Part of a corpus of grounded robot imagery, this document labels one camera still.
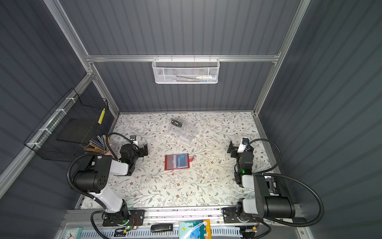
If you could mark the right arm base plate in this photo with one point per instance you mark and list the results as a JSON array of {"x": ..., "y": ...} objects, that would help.
[{"x": 232, "y": 216}]

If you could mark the clear acrylic organizer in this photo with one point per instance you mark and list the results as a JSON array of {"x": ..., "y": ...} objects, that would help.
[{"x": 186, "y": 134}]

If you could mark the red leather card holder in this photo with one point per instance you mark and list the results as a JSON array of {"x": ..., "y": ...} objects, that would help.
[{"x": 177, "y": 161}]

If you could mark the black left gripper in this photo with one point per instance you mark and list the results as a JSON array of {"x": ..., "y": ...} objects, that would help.
[{"x": 143, "y": 150}]

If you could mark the bundle of coloured pencils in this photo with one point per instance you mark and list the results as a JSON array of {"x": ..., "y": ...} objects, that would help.
[{"x": 97, "y": 144}]

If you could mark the small black device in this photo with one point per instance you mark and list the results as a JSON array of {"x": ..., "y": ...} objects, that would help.
[{"x": 158, "y": 228}]

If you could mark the teal alarm clock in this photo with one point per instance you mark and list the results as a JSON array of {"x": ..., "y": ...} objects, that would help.
[{"x": 73, "y": 233}]

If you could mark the white marker in basket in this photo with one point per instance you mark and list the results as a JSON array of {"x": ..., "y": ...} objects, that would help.
[{"x": 198, "y": 78}]

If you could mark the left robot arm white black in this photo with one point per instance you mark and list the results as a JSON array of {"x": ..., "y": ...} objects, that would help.
[{"x": 88, "y": 175}]

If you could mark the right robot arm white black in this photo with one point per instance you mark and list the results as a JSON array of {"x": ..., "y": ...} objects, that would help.
[{"x": 271, "y": 197}]

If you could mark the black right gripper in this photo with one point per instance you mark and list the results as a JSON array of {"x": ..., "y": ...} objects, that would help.
[{"x": 234, "y": 150}]

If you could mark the colourful picture book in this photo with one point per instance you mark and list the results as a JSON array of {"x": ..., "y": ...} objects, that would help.
[{"x": 199, "y": 229}]

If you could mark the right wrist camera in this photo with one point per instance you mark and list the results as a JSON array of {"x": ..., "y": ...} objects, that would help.
[{"x": 244, "y": 145}]

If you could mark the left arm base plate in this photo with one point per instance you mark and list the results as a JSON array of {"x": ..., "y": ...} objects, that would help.
[{"x": 133, "y": 218}]

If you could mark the black wire wall basket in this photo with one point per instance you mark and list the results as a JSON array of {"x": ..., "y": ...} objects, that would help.
[{"x": 65, "y": 134}]

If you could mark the white mesh wall basket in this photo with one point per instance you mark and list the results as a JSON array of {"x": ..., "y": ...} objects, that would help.
[{"x": 166, "y": 69}]

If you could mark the yellow marker in basket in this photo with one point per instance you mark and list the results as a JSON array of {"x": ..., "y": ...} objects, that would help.
[{"x": 101, "y": 116}]

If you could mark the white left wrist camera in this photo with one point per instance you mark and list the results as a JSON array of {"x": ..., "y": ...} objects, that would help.
[{"x": 133, "y": 139}]

